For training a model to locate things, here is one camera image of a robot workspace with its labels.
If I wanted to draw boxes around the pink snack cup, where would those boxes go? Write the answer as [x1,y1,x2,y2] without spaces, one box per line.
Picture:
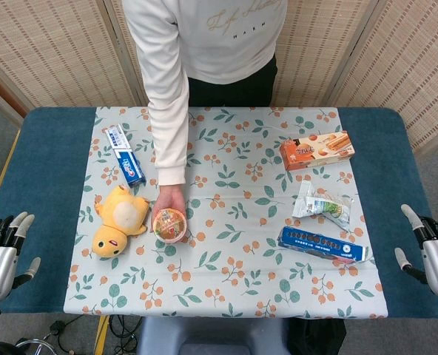
[152,208,187,244]

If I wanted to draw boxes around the orange biscuit roll box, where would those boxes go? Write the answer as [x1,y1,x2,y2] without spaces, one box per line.
[279,130,355,172]

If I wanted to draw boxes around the person in white sweater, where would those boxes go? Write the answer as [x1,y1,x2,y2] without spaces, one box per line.
[107,0,379,108]

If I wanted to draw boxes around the teal table cover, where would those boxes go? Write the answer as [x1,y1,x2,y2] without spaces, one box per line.
[0,106,438,321]

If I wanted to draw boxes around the blue white toothpaste box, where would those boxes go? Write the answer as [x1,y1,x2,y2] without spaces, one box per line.
[104,124,148,188]

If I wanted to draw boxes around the black bag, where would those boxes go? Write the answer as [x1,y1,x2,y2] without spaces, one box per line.
[287,317,348,355]

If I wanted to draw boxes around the grey chair seat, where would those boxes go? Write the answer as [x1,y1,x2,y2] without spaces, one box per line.
[136,317,290,355]

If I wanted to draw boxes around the bamboo folding screen panel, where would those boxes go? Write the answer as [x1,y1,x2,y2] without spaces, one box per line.
[0,0,138,112]
[329,0,438,156]

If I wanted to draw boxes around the blue cookie box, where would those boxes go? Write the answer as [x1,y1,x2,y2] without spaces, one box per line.
[277,226,368,264]

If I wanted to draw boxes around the person's white sleeved arm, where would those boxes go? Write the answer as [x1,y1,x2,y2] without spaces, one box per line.
[124,0,190,187]

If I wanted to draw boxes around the black floor cables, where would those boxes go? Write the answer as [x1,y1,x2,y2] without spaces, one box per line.
[37,314,142,355]

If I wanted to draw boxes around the person torso white sweater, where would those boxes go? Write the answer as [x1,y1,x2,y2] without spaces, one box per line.
[159,0,289,108]

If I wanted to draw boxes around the yellow plush toy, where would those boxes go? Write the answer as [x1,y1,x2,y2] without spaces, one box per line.
[92,184,152,259]

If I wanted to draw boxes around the clear green snack bag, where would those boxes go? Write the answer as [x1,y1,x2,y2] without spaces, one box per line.
[292,180,354,233]

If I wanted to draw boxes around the person's bare hand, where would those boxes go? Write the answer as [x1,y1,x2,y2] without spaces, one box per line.
[151,183,188,244]

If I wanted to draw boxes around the floral print tablecloth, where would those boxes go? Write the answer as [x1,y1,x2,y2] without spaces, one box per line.
[62,106,389,320]

